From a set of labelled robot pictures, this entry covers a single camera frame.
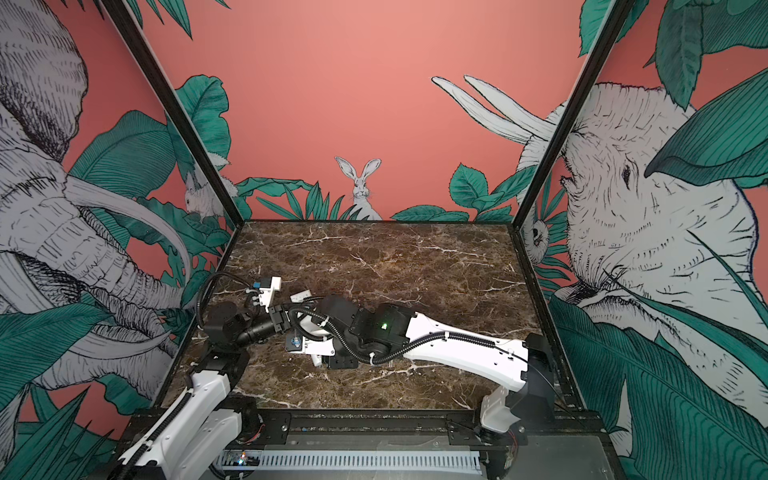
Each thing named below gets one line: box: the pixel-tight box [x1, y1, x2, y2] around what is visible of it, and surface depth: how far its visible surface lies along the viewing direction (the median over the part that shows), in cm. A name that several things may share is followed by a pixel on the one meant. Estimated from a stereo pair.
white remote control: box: [290, 290, 335, 367], surface depth 57 cm
